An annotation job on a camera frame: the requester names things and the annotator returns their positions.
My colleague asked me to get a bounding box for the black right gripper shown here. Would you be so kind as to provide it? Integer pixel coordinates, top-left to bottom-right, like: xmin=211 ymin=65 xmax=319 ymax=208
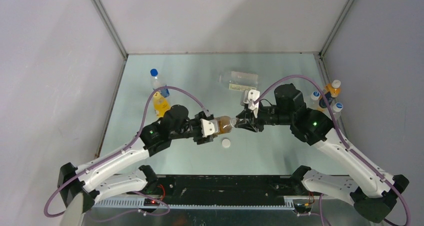
xmin=233 ymin=102 xmax=290 ymax=133

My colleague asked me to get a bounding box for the white bottle cap with code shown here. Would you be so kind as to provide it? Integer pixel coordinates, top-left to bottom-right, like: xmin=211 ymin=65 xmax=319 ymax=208
xmin=229 ymin=117 xmax=238 ymax=128

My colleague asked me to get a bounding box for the red gold label tea bottle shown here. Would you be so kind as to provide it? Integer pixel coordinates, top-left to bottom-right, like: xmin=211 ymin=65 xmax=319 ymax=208
xmin=214 ymin=116 xmax=234 ymax=135

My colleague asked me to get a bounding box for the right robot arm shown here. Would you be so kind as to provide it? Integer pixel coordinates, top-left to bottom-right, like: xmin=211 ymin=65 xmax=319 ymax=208
xmin=235 ymin=84 xmax=409 ymax=224

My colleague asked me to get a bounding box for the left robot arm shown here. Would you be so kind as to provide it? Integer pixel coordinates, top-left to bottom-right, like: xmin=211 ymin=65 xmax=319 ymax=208
xmin=57 ymin=105 xmax=219 ymax=212

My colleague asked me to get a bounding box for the plain white bottle cap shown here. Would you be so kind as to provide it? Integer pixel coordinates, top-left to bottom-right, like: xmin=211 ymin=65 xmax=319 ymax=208
xmin=221 ymin=138 xmax=231 ymax=149

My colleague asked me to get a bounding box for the clear square bottle cream label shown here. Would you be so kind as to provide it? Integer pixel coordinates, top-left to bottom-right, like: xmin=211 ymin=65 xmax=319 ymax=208
xmin=218 ymin=71 xmax=259 ymax=92

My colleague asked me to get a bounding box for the yellow juice bottle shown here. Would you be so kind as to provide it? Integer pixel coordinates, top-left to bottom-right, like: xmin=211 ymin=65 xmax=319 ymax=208
xmin=152 ymin=91 xmax=171 ymax=118

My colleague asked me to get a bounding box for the clear bottle blue label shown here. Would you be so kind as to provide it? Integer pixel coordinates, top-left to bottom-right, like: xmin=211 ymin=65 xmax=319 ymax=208
xmin=150 ymin=68 xmax=170 ymax=98

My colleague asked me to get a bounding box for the clear Pocari bottle rear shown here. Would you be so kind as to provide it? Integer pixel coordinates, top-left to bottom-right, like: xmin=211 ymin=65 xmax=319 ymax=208
xmin=307 ymin=91 xmax=321 ymax=110

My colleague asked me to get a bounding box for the clear pocari bottle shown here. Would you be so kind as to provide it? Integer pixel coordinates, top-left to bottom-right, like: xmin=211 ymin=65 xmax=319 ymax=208
xmin=307 ymin=91 xmax=321 ymax=110
xmin=332 ymin=102 xmax=344 ymax=120

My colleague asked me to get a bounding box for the orange navy label bottle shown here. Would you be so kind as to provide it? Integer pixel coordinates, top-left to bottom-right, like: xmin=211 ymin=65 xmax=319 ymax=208
xmin=316 ymin=79 xmax=342 ymax=112

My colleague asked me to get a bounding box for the clear Pocari bottle front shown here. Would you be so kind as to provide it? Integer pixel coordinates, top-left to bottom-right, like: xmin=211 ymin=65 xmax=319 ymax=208
xmin=332 ymin=102 xmax=344 ymax=120

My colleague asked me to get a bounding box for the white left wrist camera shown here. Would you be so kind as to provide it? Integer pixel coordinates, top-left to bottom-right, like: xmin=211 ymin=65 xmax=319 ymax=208
xmin=200 ymin=119 xmax=220 ymax=138

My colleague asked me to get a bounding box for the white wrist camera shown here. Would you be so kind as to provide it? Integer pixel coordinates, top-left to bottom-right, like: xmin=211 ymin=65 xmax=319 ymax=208
xmin=200 ymin=119 xmax=220 ymax=138
xmin=240 ymin=89 xmax=260 ymax=111

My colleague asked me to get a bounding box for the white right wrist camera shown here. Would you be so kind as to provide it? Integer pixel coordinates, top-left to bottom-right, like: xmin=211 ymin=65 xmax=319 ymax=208
xmin=240 ymin=89 xmax=260 ymax=111

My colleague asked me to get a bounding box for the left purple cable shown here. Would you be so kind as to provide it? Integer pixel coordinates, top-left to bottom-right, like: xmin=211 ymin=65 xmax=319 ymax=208
xmin=43 ymin=86 xmax=211 ymax=219

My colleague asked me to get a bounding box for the purple cable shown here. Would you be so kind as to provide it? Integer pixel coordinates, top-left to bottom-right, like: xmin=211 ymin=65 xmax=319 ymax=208
xmin=253 ymin=74 xmax=412 ymax=226
xmin=43 ymin=86 xmax=211 ymax=219

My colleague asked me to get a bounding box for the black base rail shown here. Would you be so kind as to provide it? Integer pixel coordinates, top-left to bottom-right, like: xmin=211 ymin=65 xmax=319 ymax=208
xmin=141 ymin=174 xmax=320 ymax=207

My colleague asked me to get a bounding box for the aluminium frame front rail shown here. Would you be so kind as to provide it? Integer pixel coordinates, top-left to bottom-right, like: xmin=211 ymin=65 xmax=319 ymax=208
xmin=77 ymin=174 xmax=379 ymax=212

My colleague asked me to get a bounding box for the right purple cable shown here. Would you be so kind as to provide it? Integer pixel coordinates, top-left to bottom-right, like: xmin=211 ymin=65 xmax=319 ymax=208
xmin=253 ymin=74 xmax=412 ymax=226

